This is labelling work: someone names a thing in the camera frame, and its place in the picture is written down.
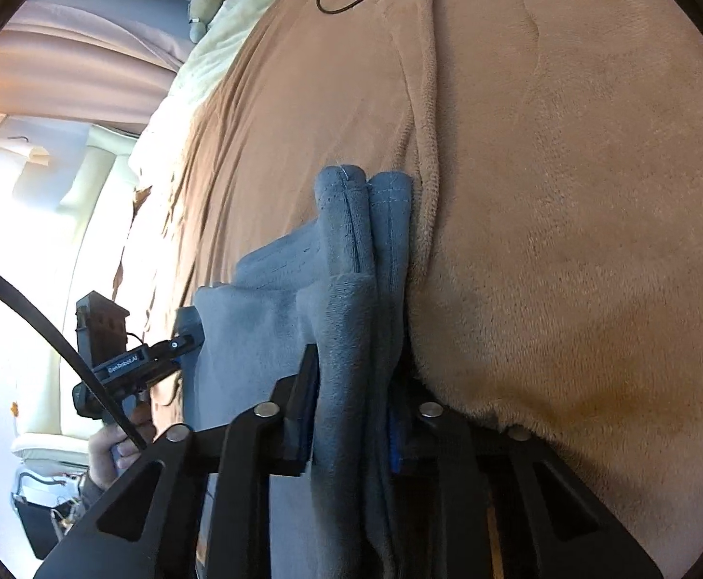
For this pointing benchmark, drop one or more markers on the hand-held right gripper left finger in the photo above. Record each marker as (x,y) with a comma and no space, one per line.
(303,410)

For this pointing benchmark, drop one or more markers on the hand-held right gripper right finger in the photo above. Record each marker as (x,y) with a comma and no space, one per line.
(395,446)

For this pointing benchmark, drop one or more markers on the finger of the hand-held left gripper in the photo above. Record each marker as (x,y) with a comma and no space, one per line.
(187,322)

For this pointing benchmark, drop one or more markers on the grey t-shirt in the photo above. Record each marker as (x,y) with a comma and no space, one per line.
(339,344)

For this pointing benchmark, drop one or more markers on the person's left forearm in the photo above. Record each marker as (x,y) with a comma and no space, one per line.
(89,494)

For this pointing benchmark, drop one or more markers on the person's left hand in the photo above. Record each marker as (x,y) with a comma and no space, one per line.
(107,452)

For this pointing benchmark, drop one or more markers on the cream padded panel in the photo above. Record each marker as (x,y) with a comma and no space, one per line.
(86,223)

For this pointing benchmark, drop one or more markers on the black storage bin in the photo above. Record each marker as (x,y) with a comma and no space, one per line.
(32,525)

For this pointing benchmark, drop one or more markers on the white hanging garment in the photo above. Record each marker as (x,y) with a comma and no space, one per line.
(2,163)

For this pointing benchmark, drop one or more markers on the pink curtain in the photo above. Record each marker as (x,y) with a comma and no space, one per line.
(86,60)

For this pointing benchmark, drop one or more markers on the cream duvet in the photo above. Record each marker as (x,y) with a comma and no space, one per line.
(225,30)

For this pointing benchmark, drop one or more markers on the orange-brown fleece blanket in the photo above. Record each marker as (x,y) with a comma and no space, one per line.
(568,193)

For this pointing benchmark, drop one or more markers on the beige plush toy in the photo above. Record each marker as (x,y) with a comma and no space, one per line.
(210,0)

